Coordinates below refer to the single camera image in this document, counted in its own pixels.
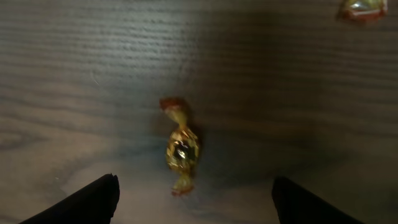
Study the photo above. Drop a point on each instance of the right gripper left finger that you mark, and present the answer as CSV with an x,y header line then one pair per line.
x,y
90,202

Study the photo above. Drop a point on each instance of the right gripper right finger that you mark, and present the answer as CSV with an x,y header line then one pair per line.
x,y
298,205

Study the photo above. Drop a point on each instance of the gold candy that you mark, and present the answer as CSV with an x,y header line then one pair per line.
x,y
362,9
182,149

